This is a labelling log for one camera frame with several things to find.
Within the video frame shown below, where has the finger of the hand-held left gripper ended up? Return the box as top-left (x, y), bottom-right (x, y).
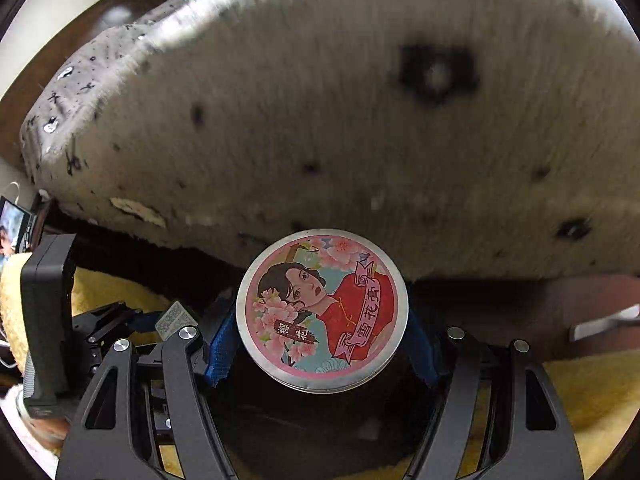
top-left (75, 300), bottom-right (202, 347)

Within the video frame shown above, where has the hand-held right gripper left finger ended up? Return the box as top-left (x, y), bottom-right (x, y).
top-left (55, 305), bottom-right (240, 480)

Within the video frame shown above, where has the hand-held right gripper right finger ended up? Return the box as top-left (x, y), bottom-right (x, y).
top-left (406, 310), bottom-right (586, 480)

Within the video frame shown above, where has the round tin with pink lid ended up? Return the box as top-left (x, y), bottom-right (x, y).
top-left (236, 230), bottom-right (410, 392)

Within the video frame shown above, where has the person's left forearm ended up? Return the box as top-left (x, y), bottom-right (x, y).
top-left (0, 382), bottom-right (68, 461)

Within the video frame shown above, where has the small lit screen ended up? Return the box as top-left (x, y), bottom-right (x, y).
top-left (0, 197), bottom-right (37, 256)

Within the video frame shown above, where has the yellow fluffy cloth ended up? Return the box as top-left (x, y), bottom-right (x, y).
top-left (0, 252), bottom-right (640, 480)

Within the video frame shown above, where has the white object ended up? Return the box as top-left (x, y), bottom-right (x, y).
top-left (570, 307), bottom-right (638, 347)

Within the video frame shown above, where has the grey printed bedsheet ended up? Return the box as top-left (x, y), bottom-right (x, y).
top-left (20, 0), bottom-right (236, 186)

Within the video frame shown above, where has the fluffy grey spotted blanket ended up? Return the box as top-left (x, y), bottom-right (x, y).
top-left (55, 0), bottom-right (640, 281)

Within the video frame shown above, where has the brown wooden headboard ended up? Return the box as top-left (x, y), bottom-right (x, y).
top-left (0, 0), bottom-right (171, 126)

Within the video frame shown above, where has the dark wooden bed frame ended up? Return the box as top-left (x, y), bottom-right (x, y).
top-left (37, 195), bottom-right (640, 361)

